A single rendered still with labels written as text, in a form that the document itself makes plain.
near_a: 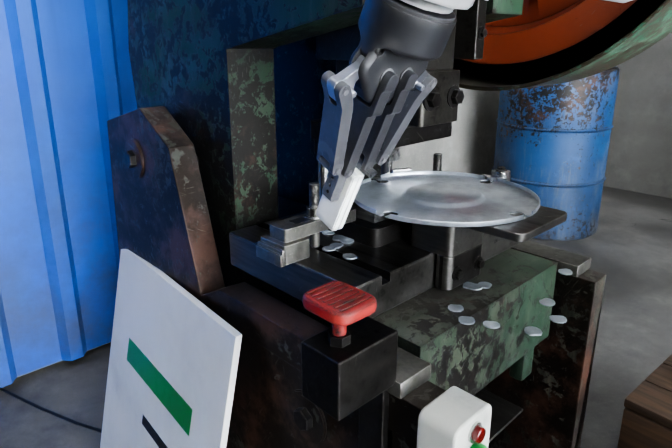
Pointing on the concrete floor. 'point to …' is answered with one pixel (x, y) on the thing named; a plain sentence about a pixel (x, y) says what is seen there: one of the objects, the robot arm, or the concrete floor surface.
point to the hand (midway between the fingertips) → (338, 195)
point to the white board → (166, 365)
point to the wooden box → (649, 412)
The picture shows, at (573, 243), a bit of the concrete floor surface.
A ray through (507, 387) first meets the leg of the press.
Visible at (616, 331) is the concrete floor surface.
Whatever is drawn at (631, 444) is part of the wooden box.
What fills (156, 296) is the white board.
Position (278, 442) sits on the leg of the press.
